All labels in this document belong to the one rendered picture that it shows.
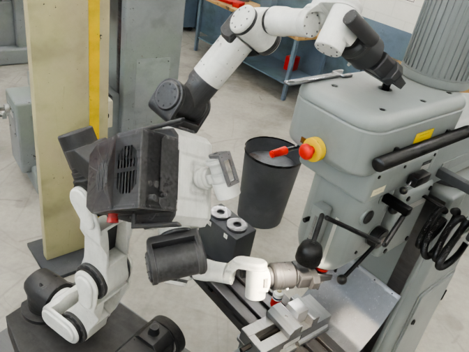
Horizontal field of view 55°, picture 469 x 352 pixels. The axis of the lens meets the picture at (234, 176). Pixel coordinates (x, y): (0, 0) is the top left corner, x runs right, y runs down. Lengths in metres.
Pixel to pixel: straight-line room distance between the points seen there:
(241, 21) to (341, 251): 0.70
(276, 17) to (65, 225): 2.30
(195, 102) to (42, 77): 1.45
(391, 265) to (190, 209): 0.93
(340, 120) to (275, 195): 2.47
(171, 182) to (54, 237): 2.06
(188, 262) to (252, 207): 2.43
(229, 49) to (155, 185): 0.40
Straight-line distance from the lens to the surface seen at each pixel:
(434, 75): 1.37
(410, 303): 1.94
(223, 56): 1.24
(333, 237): 1.35
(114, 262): 1.65
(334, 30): 1.05
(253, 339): 1.66
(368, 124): 1.04
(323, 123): 1.10
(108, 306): 1.95
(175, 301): 3.03
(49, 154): 2.81
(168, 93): 1.24
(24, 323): 2.22
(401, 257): 1.82
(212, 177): 1.19
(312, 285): 1.51
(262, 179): 3.42
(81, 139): 1.48
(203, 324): 2.94
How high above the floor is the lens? 2.25
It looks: 31 degrees down
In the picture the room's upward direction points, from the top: 11 degrees clockwise
